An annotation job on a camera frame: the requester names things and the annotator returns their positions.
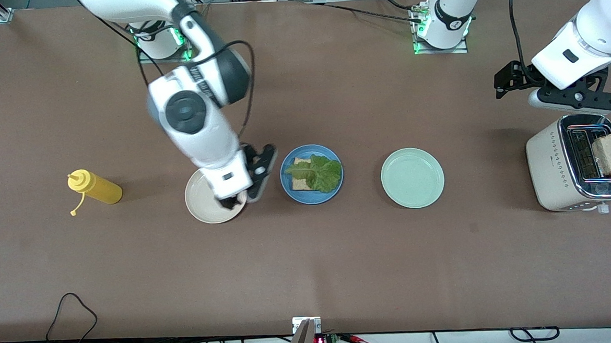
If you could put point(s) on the yellow squeeze sauce bottle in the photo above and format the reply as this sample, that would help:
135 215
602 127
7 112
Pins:
102 188

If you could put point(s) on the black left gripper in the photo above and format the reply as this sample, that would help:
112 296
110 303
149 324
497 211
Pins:
513 75

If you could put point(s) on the blue round plate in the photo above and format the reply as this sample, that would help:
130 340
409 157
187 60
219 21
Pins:
291 193

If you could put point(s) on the pale green round plate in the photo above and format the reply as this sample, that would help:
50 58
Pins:
412 178

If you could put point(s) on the square bread slice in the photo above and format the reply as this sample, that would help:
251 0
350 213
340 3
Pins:
300 184

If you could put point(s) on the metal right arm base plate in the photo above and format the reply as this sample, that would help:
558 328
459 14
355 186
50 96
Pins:
166 59

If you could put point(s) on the green lettuce leaf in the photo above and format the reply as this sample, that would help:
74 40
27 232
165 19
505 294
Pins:
321 173

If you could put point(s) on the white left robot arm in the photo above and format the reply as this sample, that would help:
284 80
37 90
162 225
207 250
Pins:
596 31

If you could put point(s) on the circuit board red display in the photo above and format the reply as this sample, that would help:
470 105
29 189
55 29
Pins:
325 341

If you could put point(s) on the beige chrome toaster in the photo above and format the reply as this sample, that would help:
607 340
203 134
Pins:
546 169

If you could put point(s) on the beige round plate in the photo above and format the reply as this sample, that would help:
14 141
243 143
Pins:
197 198

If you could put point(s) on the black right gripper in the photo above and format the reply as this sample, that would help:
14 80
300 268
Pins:
228 202

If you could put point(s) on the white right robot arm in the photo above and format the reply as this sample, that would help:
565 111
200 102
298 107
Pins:
199 130

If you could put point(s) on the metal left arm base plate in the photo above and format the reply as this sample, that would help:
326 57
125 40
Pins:
440 51

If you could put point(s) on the small white bracket box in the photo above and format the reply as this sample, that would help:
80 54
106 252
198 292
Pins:
300 323

